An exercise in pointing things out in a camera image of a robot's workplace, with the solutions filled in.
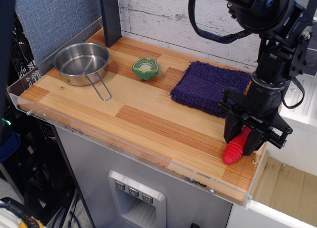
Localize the small blue cloth mat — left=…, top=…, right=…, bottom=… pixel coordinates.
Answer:
left=170, top=61, right=251, bottom=118

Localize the silver toy fridge cabinet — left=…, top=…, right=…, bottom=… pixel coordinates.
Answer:
left=56, top=128, right=232, bottom=228

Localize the red handled metal fork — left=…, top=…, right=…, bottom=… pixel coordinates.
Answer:
left=222, top=126, right=251, bottom=165

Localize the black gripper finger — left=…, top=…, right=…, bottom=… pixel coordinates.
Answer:
left=243, top=129, right=267, bottom=156
left=223, top=111, right=244, bottom=143

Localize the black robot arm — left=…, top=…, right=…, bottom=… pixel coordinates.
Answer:
left=220, top=0, right=317, bottom=156

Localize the green toy avocado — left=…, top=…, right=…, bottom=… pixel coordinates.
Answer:
left=132, top=58, right=159, bottom=81

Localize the blue fabric panel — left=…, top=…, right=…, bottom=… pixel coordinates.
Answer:
left=15, top=0, right=101, bottom=64

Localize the stainless steel pan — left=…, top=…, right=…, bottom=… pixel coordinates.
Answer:
left=53, top=42, right=112, bottom=102

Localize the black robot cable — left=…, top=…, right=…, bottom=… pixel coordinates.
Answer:
left=188, top=0, right=253, bottom=45

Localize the black crate rack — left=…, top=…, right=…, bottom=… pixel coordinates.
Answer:
left=8, top=14, right=42, bottom=88

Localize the clear acrylic table guard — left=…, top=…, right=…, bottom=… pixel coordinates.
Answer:
left=8, top=66, right=268, bottom=207

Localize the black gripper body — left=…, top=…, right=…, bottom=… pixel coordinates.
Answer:
left=219, top=74, right=293, bottom=149

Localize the yellow black tool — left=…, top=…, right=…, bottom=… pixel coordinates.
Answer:
left=0, top=201, right=45, bottom=228

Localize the white side counter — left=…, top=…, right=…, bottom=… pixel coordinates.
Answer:
left=227, top=75, right=317, bottom=228

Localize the black left post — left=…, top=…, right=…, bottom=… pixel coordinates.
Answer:
left=100, top=0, right=122, bottom=47

